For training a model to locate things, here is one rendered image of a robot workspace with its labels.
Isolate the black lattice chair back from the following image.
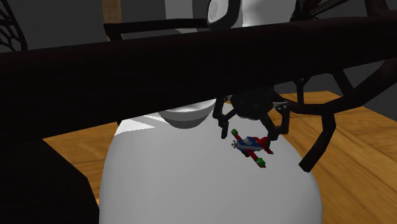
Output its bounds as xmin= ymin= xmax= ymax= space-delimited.
xmin=0 ymin=0 xmax=29 ymax=52

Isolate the red blue toy plane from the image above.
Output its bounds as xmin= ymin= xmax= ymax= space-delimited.
xmin=230 ymin=129 xmax=275 ymax=169

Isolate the light wooden post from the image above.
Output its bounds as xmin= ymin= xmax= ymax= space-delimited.
xmin=101 ymin=0 xmax=123 ymax=41

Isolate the white bowl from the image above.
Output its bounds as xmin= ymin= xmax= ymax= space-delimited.
xmin=158 ymin=99 xmax=217 ymax=130

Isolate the dark brown branch-frame furniture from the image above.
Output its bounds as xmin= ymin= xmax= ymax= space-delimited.
xmin=0 ymin=0 xmax=397 ymax=224

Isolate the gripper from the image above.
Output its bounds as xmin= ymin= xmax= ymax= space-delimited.
xmin=212 ymin=88 xmax=291 ymax=143

